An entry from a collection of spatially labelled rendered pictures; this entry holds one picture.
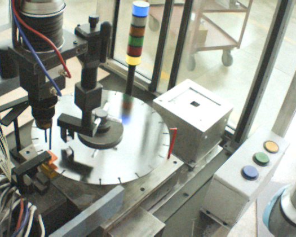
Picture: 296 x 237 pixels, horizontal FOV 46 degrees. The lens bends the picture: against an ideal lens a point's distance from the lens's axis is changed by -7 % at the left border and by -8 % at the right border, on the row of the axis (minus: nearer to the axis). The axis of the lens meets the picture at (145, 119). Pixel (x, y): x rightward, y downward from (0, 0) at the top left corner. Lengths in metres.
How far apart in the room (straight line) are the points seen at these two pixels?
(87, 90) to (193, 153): 0.47
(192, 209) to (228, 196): 0.13
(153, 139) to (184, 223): 0.25
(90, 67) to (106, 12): 0.73
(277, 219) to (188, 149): 0.39
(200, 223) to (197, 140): 0.23
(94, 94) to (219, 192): 0.42
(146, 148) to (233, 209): 0.28
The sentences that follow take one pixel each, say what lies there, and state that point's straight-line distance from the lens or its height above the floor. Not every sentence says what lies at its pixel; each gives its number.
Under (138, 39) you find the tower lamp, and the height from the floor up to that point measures 1.06.
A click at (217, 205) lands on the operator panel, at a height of 0.80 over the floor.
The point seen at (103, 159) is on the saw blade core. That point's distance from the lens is 0.83.
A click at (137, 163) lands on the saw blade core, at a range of 0.83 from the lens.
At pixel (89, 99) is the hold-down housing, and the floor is 1.11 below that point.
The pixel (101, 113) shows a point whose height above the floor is 1.00.
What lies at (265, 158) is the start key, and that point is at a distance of 1.01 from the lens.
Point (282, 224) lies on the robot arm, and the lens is 0.83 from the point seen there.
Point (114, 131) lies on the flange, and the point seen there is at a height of 0.96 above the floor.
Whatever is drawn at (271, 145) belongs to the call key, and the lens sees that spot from 1.07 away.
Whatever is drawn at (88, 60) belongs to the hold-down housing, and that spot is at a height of 1.20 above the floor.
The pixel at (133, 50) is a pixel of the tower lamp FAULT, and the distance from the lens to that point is 1.08.
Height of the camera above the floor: 1.54
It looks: 39 degrees down
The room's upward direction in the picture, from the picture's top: 10 degrees clockwise
